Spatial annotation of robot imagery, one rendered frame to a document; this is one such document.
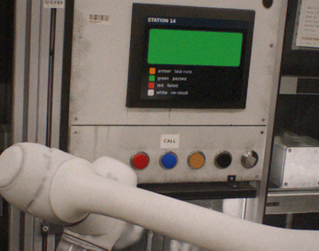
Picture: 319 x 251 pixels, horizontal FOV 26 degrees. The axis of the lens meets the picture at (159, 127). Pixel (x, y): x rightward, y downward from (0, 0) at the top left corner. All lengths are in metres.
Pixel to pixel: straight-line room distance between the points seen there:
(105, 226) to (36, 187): 0.18
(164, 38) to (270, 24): 0.23
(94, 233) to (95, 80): 0.30
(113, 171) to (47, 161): 0.17
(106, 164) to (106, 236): 0.13
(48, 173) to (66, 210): 0.06
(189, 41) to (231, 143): 0.24
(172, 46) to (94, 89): 0.17
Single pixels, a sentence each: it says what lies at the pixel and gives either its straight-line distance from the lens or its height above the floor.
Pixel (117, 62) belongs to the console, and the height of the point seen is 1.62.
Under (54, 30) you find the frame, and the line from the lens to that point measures 1.29.
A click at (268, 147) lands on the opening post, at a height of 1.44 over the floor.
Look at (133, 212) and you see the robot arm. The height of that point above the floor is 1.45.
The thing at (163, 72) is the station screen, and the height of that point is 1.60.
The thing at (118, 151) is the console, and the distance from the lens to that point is 1.35.
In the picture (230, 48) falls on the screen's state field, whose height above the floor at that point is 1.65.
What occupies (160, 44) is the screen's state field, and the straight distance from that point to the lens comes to 1.30.
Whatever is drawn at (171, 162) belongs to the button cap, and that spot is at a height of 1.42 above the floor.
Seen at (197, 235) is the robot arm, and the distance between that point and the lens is 1.00.
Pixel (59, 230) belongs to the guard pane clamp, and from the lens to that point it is 1.38.
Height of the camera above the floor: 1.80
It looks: 13 degrees down
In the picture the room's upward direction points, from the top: 4 degrees clockwise
